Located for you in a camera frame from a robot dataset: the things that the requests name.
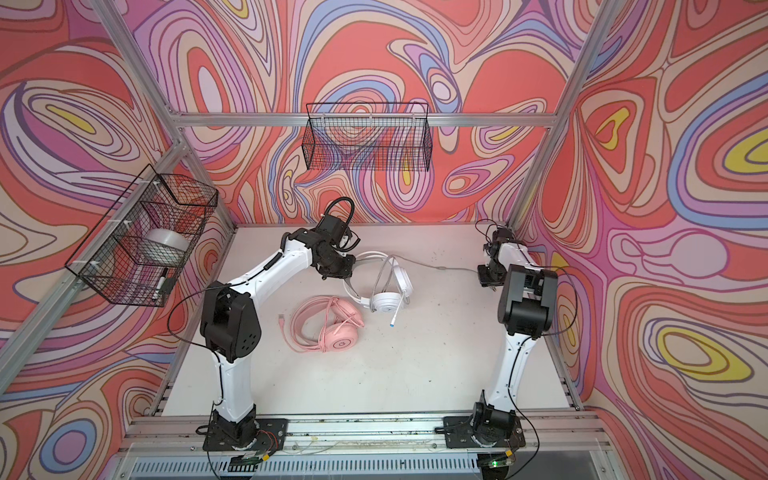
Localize white headphones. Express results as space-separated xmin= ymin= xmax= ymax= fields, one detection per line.
xmin=343 ymin=251 xmax=413 ymax=328

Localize black wire basket left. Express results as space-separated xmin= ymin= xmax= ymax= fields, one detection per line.
xmin=65 ymin=166 xmax=219 ymax=308

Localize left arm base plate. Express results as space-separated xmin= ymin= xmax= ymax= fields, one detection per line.
xmin=203 ymin=417 xmax=289 ymax=454

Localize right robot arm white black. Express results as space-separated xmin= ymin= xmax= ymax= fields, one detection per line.
xmin=478 ymin=239 xmax=558 ymax=412

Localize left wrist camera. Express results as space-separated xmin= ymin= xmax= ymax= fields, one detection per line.
xmin=316 ymin=196 xmax=360 ymax=252

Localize pink cat-ear headphones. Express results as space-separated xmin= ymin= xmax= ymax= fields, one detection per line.
xmin=278 ymin=295 xmax=365 ymax=354

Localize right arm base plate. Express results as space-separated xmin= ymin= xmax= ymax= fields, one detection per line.
xmin=434 ymin=415 xmax=527 ymax=451

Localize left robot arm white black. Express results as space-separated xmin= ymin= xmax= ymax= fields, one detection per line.
xmin=200 ymin=227 xmax=359 ymax=423

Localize black wire basket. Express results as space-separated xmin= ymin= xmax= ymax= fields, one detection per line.
xmin=301 ymin=101 xmax=433 ymax=172
xmin=65 ymin=166 xmax=219 ymax=308

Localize silver tape roll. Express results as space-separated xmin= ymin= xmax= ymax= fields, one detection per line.
xmin=140 ymin=228 xmax=190 ymax=267

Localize aluminium front rail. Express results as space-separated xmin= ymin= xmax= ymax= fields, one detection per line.
xmin=118 ymin=409 xmax=613 ymax=455

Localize black marker pen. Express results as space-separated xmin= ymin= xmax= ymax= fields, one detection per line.
xmin=152 ymin=268 xmax=169 ymax=301

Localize black wire basket back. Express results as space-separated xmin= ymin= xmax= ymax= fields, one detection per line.
xmin=301 ymin=101 xmax=433 ymax=172

